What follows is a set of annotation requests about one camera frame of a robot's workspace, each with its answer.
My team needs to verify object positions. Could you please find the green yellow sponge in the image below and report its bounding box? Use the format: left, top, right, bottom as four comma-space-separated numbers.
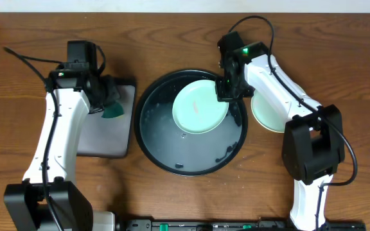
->
101, 101, 124, 119

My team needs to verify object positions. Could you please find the light teal plate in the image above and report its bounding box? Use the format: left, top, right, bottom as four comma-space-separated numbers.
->
172, 80, 229, 134

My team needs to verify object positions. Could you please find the sage green plate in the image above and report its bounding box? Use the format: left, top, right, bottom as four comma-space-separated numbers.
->
251, 81, 306, 134

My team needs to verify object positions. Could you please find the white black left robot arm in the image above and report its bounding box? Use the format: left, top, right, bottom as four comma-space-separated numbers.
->
4, 70, 117, 230

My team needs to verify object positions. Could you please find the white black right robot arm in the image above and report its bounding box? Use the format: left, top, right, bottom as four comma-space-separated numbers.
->
216, 41, 345, 230

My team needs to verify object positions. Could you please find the black rectangular tray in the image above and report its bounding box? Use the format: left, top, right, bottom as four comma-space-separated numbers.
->
77, 78, 136, 158

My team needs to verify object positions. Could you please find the black round tray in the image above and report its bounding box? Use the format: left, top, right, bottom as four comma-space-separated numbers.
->
134, 69, 248, 176

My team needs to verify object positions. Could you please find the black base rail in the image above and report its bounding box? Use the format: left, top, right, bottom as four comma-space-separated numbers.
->
126, 219, 367, 231

